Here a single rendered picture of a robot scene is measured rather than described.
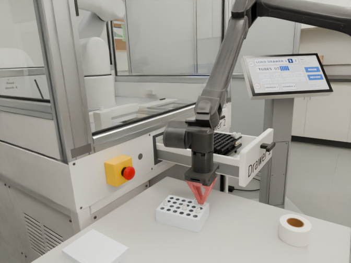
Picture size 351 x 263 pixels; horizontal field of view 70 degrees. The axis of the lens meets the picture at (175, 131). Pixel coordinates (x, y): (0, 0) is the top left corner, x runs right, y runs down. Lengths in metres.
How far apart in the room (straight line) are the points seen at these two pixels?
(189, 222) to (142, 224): 0.13
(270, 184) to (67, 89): 1.61
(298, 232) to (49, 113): 0.66
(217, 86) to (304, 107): 3.18
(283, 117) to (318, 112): 2.01
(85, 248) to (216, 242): 0.30
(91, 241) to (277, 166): 1.50
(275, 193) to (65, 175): 1.60
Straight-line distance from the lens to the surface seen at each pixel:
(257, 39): 2.57
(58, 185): 0.78
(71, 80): 0.67
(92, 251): 0.65
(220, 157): 0.79
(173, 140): 0.64
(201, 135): 0.61
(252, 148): 0.78
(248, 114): 2.64
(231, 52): 0.77
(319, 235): 0.75
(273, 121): 1.81
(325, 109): 3.81
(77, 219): 0.78
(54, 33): 0.67
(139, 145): 0.85
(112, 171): 0.74
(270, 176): 1.95
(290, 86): 1.73
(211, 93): 0.68
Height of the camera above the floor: 1.18
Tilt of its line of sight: 16 degrees down
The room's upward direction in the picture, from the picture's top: 2 degrees counter-clockwise
